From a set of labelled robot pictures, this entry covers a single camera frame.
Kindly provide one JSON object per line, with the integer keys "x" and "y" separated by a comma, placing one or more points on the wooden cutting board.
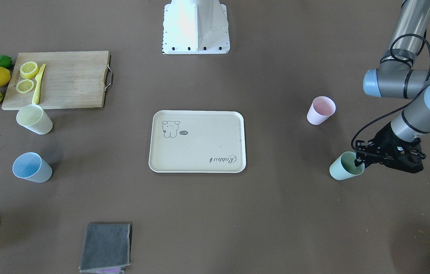
{"x": 71, "y": 80}

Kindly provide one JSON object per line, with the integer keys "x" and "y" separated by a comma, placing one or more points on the lemon slice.
{"x": 29, "y": 70}
{"x": 24, "y": 86}

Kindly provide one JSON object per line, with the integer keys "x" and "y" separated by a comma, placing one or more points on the green plastic cup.
{"x": 344, "y": 167}

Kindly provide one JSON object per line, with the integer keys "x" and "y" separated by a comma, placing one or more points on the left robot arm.
{"x": 396, "y": 78}

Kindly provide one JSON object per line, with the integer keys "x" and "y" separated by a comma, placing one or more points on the yellow plastic cup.
{"x": 34, "y": 118}

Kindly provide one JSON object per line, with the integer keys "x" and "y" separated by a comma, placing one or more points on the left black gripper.
{"x": 385, "y": 139}

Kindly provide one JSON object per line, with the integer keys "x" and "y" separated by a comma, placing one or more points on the pink plastic cup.
{"x": 321, "y": 109}

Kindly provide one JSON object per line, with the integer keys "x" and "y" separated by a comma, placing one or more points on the grey folded cloth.
{"x": 106, "y": 248}

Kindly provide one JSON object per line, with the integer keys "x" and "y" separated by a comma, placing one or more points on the cream rabbit tray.
{"x": 188, "y": 141}

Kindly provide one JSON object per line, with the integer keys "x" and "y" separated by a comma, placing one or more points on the blue plastic cup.
{"x": 30, "y": 166}

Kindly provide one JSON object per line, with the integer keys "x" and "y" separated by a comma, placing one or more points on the yellow plastic knife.
{"x": 36, "y": 95}

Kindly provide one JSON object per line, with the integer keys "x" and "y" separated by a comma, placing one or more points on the green lime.
{"x": 5, "y": 61}

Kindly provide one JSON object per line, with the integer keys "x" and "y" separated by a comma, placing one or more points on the lower lemon slice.
{"x": 24, "y": 86}

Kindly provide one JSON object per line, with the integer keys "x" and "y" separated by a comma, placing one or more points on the upper lemon slice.
{"x": 29, "y": 70}

